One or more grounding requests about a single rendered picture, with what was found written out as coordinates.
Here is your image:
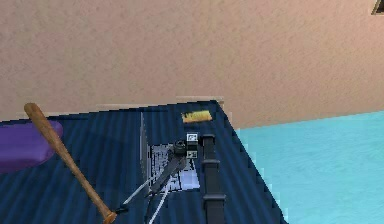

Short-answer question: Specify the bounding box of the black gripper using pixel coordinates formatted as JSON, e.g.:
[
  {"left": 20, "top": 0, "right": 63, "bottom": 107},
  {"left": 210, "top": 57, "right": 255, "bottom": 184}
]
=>
[{"left": 115, "top": 139, "right": 188, "bottom": 224}]

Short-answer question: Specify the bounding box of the bed with dark blue cover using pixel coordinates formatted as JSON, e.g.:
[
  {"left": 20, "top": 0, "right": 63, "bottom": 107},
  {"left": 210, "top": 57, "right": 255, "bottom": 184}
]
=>
[{"left": 0, "top": 96, "right": 290, "bottom": 224}]

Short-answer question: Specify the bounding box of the grey open laptop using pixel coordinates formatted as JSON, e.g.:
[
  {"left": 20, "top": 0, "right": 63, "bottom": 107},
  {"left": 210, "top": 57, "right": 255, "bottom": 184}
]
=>
[{"left": 139, "top": 111, "right": 202, "bottom": 194}]

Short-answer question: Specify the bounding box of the yellow flat book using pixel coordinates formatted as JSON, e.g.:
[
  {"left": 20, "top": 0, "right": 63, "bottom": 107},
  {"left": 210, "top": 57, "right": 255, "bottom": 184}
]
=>
[{"left": 181, "top": 110, "right": 214, "bottom": 124}]

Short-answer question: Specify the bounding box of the wooden baseball bat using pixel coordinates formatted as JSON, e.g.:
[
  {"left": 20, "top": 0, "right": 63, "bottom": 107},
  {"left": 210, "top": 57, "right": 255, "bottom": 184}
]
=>
[{"left": 23, "top": 102, "right": 118, "bottom": 224}]

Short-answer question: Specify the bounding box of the purple pillow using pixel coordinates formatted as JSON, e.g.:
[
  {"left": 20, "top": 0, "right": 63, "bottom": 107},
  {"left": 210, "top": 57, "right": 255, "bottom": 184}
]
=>
[{"left": 0, "top": 120, "right": 64, "bottom": 175}]

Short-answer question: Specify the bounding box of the dark framed window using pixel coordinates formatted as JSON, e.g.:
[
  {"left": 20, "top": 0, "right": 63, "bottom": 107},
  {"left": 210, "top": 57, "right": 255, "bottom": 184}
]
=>
[{"left": 371, "top": 0, "right": 384, "bottom": 16}]

